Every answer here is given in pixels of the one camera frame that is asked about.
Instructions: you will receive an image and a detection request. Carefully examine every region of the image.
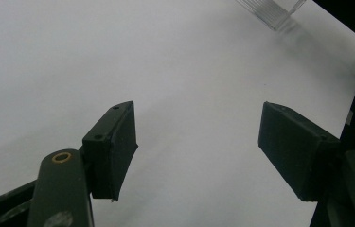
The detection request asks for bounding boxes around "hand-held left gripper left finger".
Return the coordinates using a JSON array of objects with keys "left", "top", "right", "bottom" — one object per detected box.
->
[{"left": 81, "top": 100, "right": 139, "bottom": 201}]

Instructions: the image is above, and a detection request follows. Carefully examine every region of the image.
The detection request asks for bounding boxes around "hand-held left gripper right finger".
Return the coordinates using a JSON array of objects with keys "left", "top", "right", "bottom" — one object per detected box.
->
[{"left": 257, "top": 101, "right": 342, "bottom": 202}]

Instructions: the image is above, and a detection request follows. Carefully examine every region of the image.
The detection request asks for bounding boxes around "clear plastic tray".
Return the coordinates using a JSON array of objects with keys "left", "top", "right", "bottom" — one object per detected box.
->
[{"left": 236, "top": 0, "right": 307, "bottom": 31}]

